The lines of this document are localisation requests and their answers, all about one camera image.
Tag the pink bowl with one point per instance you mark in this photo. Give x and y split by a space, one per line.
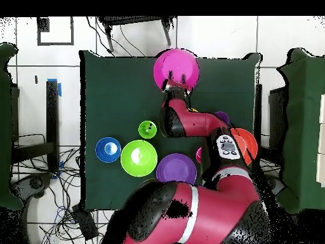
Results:
175 63

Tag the green cup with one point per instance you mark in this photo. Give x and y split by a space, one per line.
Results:
146 129

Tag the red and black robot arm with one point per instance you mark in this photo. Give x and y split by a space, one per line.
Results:
215 211

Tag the purple cup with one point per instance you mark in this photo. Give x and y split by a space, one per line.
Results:
223 117

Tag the dark green tablecloth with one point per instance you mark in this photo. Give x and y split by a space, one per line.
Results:
101 76

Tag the black metal stool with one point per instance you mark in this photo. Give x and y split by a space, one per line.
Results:
127 19

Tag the red cup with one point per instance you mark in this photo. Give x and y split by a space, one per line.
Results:
198 155

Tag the green bowl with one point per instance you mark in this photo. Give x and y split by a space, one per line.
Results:
138 157

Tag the purple bowl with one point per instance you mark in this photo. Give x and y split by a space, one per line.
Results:
175 167

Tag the large orange bowl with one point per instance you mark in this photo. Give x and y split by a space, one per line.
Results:
250 147

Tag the blue bowl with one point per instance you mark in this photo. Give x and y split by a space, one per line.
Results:
108 150

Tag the blue tape strip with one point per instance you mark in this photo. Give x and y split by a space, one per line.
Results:
59 90

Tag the green side table cloth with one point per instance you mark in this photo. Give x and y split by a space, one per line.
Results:
5 127
304 127

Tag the white boxes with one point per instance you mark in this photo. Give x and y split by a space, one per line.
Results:
321 139

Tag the black cross beam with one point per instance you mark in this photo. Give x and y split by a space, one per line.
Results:
33 152

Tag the black power brick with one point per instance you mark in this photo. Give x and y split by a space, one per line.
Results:
85 223

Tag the black upright post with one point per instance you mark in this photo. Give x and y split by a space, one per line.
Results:
52 114

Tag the black pedestal foot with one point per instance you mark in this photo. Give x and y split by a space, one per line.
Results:
35 183
278 185

